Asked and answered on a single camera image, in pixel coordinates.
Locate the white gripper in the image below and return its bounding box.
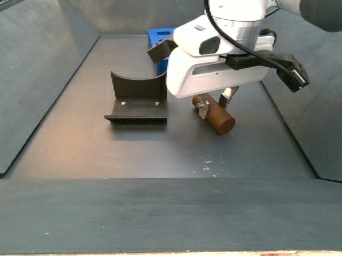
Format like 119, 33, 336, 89
166, 15, 269, 119

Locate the brown cylinder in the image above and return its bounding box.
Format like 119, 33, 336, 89
193, 94, 235, 134

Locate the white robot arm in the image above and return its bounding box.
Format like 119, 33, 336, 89
166, 0, 342, 118

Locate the blue foam shape board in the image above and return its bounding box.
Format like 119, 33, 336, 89
147, 28, 174, 75

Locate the black curved cradle stand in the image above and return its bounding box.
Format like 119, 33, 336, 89
104, 73, 169, 123

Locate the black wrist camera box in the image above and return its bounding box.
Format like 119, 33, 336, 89
226, 50, 310, 92

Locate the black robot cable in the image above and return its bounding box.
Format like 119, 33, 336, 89
203, 0, 295, 76

